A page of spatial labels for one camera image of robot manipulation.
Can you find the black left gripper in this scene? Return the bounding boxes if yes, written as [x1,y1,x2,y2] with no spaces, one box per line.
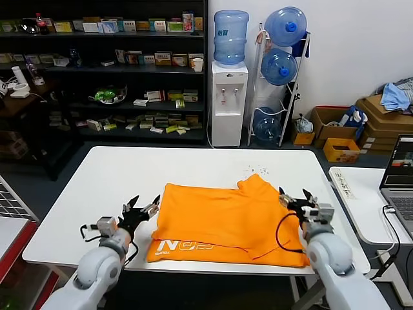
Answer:
[116,194,161,237]

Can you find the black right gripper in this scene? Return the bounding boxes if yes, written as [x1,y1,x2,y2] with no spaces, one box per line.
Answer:
[278,186,317,227]

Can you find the orange t-shirt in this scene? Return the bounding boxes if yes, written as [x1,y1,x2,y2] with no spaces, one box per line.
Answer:
[146,173,310,268]

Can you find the handwritten paper label strip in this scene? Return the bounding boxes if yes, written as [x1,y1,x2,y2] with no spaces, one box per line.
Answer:
[334,167,356,200]

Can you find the small yellow cardboard box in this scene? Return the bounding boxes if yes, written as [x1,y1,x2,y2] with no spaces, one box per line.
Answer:
[292,131,316,145]

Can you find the orange printed cardboard box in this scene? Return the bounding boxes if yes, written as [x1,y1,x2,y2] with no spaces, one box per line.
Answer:
[322,137,361,163]

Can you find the white side table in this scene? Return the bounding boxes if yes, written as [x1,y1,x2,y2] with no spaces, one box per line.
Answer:
[328,166,413,306]

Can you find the open brown cardboard box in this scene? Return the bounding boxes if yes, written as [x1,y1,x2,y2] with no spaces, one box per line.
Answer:
[311,105,365,149]

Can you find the grey plastic bag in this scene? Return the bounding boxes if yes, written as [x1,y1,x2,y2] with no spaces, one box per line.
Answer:
[292,114,314,134]

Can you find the blue white bag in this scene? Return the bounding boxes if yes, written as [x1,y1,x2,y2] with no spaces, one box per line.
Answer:
[338,105,368,128]

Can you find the grey laptop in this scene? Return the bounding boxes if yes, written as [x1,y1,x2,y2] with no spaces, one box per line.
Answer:
[379,134,413,242]

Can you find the black tripod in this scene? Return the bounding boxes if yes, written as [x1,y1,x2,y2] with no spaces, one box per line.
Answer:
[292,81,301,110]

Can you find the large brown cardboard box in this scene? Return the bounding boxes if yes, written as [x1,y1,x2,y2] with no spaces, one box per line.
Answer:
[359,121,413,152]

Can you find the white water dispenser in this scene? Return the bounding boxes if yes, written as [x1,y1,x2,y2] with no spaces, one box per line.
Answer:
[210,60,248,149]

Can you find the glass bowl green snacks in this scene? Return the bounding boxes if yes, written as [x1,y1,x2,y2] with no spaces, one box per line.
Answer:
[88,85,128,105]

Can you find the flat brown cardboard box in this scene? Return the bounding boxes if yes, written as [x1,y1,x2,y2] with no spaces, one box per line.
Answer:
[354,94,413,125]

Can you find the white metal jug rack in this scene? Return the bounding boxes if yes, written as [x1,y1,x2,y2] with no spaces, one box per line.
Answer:
[247,21,311,147]

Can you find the red white cart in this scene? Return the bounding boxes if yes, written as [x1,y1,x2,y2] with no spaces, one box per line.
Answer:
[0,216,65,310]

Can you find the light blue cloth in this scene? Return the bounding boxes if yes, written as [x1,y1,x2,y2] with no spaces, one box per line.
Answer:
[379,82,408,112]

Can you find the black shelving unit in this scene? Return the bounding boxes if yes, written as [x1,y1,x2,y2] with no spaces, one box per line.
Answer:
[0,0,209,146]

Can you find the dark blue hanging cloth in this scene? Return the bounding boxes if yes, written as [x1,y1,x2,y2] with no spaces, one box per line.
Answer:
[292,31,310,59]

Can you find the brown wooden desk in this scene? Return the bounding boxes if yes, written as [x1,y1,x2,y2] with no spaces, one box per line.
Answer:
[0,79,65,119]

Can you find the small blue bottle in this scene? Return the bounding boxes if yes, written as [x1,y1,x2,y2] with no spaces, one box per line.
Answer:
[69,49,83,68]

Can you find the green round object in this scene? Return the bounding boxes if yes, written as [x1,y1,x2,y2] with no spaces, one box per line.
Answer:
[0,295,21,310]

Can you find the pink hanging cloth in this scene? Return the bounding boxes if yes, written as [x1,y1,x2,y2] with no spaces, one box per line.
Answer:
[256,28,270,54]

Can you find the white round base device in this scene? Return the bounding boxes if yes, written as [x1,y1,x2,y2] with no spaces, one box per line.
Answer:
[10,83,32,99]

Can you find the clear plastic bottle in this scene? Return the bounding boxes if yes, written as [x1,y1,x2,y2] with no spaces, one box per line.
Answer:
[26,60,45,86]

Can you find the labelled blue water jug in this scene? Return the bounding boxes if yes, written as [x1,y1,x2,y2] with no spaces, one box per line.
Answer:
[213,10,250,67]

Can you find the white cylindrical device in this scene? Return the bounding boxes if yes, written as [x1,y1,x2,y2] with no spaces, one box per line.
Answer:
[12,66,26,86]

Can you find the blue white medicine box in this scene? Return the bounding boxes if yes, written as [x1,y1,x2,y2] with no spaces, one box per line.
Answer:
[97,19,119,34]

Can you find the colourful upright medicine box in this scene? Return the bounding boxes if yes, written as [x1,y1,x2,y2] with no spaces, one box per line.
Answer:
[182,12,196,32]

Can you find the cola bottle red cap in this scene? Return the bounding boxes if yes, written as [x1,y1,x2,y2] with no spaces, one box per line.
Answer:
[34,12,51,35]

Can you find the black shiny dome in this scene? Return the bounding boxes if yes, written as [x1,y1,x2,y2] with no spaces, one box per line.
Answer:
[19,18,41,34]

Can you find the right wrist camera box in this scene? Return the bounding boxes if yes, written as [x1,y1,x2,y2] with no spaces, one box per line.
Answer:
[306,202,336,224]

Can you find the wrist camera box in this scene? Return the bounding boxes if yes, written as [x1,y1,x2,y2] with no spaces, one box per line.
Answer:
[306,202,336,224]
[96,216,117,234]

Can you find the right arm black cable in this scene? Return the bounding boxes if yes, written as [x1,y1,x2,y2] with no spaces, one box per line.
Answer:
[276,211,307,253]

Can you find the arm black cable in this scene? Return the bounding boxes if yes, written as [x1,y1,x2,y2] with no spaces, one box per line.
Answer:
[276,211,307,253]
[80,223,139,267]

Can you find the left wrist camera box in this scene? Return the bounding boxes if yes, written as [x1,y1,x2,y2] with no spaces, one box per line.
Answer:
[96,216,117,234]

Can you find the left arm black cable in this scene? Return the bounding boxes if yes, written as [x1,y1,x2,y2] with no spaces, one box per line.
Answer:
[80,223,139,267]

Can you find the white laptop cable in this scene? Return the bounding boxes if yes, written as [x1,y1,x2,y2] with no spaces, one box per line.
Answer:
[370,205,401,260]

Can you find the black floor cable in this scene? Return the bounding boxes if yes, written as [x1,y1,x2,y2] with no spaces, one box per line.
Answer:
[364,204,402,282]

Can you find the white wire grid panel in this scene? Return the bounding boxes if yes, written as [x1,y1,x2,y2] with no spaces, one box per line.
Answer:
[0,174,41,223]

